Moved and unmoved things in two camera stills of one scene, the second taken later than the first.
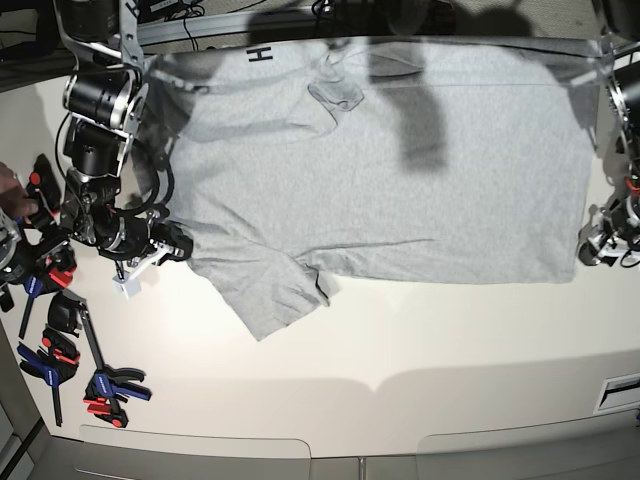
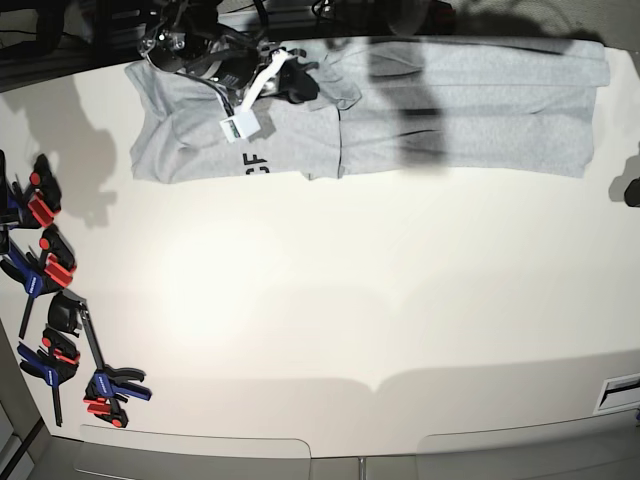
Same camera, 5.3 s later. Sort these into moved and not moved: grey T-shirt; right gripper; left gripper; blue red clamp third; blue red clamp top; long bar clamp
Moved: blue red clamp top; right gripper; grey T-shirt; left gripper
Not moved: long bar clamp; blue red clamp third
